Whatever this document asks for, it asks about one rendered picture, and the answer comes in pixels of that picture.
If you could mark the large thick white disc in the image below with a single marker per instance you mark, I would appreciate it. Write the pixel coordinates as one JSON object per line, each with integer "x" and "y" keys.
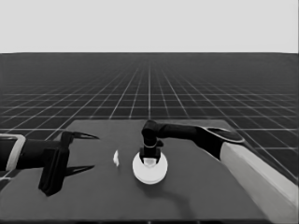
{"x": 149, "y": 174}

